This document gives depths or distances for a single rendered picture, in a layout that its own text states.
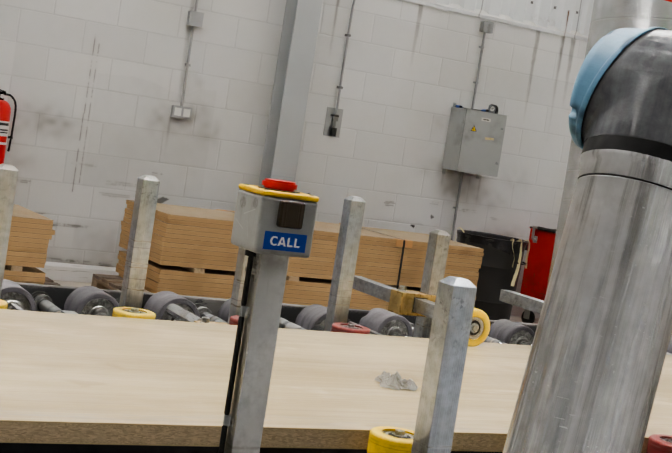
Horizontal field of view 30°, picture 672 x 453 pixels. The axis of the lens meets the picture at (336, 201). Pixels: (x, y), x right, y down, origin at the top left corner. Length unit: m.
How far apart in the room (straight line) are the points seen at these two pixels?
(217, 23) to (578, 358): 8.21
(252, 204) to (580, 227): 0.44
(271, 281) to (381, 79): 8.44
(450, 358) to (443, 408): 0.06
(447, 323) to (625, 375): 0.51
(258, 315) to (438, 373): 0.26
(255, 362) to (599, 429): 0.49
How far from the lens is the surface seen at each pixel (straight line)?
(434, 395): 1.55
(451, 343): 1.54
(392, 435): 1.72
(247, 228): 1.39
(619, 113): 1.10
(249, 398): 1.43
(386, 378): 2.07
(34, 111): 8.75
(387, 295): 2.89
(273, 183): 1.39
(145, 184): 2.49
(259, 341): 1.41
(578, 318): 1.06
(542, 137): 10.74
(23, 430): 1.56
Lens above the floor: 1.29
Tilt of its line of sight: 3 degrees down
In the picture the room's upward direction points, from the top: 9 degrees clockwise
